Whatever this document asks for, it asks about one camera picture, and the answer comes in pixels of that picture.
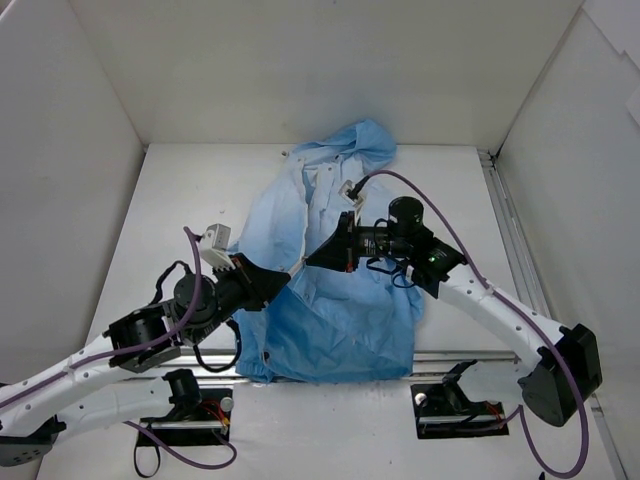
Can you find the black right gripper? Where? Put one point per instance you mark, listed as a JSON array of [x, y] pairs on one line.
[[349, 241]]

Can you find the aluminium side rail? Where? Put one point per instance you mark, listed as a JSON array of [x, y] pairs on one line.
[[525, 276]]

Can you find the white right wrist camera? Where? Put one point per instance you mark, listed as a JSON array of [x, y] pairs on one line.
[[351, 192]]

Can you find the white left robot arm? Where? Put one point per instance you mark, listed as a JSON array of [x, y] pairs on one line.
[[101, 384]]

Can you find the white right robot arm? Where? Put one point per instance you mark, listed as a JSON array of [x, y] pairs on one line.
[[559, 366]]

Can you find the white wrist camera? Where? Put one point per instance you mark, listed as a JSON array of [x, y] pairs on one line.
[[351, 192], [213, 247]]

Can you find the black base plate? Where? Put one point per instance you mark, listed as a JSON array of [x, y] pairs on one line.
[[207, 425], [442, 412]]

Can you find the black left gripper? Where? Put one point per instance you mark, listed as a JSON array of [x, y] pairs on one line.
[[245, 281]]

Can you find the light blue zip jacket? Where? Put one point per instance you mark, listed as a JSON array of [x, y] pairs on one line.
[[324, 326]]

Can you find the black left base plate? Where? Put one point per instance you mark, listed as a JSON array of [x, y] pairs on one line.
[[207, 425]]

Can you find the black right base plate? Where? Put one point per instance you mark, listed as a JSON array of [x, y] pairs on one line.
[[442, 412]]

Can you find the aluminium front rail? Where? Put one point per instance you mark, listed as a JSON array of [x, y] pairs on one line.
[[427, 365]]

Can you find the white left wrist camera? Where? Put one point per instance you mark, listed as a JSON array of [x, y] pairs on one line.
[[213, 247]]

